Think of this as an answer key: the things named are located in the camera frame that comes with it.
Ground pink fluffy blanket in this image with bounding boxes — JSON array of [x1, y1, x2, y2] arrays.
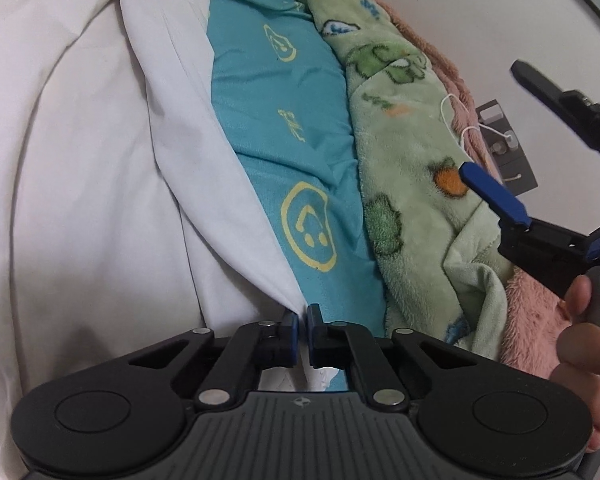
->
[[330, 0, 576, 381]]

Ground white shirt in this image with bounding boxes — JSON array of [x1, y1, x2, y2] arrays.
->
[[0, 0, 341, 480]]

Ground person's right hand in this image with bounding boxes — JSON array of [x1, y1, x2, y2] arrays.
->
[[550, 275, 600, 456]]

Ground bed with teal printed sheet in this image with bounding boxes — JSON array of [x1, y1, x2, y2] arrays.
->
[[207, 0, 388, 393]]

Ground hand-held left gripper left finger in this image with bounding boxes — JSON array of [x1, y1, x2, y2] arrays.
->
[[130, 308, 301, 408]]

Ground green printed blanket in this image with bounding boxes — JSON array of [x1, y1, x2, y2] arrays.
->
[[277, 0, 518, 361]]

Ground grey wall socket panel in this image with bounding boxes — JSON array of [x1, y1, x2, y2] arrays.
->
[[474, 101, 539, 196]]

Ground large white charger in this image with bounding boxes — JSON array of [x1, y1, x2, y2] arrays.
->
[[495, 130, 521, 153]]

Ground white cable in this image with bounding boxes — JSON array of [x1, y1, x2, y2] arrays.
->
[[439, 92, 518, 161]]

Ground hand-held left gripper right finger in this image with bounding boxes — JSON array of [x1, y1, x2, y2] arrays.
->
[[306, 304, 486, 408]]

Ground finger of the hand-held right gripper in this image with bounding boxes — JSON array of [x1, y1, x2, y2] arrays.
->
[[510, 59, 600, 161], [459, 162, 600, 302]]

